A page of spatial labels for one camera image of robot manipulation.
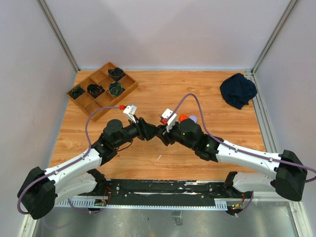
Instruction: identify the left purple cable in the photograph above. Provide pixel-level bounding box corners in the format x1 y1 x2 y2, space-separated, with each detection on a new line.
16 105 125 215

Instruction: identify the wooden compartment tray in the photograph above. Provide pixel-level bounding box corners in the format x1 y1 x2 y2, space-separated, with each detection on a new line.
67 62 138 121

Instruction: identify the black dotted rolled tie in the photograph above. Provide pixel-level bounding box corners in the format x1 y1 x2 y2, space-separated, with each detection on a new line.
108 67 125 81

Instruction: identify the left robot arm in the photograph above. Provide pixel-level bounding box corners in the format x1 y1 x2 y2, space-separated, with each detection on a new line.
17 118 158 220

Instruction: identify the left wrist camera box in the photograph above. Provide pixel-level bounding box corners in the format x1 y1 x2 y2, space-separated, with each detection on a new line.
123 104 137 123

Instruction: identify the black orange rolled tie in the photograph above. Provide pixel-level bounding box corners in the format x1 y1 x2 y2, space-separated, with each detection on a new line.
87 84 105 98

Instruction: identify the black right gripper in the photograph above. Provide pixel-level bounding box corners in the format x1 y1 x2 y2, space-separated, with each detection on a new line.
158 121 197 151

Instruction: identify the dark green rolled tie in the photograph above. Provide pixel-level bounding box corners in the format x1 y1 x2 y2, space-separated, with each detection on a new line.
68 85 84 99

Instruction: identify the dark blue crumpled cloth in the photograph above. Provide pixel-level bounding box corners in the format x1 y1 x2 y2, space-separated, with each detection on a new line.
220 73 258 110

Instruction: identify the black yellow rolled tie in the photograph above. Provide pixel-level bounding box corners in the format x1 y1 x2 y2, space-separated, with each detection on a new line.
108 81 124 97

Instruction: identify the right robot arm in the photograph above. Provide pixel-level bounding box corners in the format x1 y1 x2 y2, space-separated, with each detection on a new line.
157 118 307 201

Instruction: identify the orange earbud charging case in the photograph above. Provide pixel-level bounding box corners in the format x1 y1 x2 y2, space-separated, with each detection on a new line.
179 114 189 122

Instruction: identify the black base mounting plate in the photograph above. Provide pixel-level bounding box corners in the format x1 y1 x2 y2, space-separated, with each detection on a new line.
76 179 255 207

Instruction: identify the aluminium frame rail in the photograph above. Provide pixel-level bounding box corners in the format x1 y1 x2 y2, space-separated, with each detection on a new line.
18 176 314 237

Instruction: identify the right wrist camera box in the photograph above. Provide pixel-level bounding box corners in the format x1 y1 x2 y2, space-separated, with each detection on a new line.
160 109 177 132

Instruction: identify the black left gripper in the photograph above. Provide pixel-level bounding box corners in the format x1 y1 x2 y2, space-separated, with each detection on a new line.
114 115 159 148

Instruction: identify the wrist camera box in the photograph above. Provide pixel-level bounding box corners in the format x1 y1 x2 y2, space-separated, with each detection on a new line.
123 104 137 123
160 109 177 132

